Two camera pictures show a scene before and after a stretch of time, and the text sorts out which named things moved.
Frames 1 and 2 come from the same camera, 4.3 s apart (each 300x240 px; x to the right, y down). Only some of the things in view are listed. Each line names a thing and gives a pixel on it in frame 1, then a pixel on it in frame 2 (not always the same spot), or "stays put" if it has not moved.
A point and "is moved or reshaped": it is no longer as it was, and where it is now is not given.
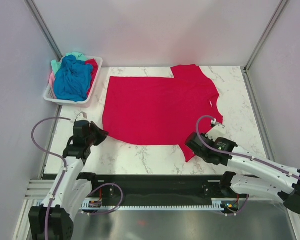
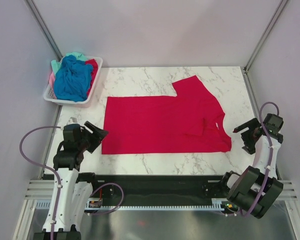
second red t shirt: x=95 y=69 stays put
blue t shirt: x=72 y=81 stays put
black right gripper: x=204 y=134 → x=249 y=146
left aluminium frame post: x=39 y=21 stays put
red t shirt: x=159 y=111 is moved or reshaped
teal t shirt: x=56 y=65 stays put
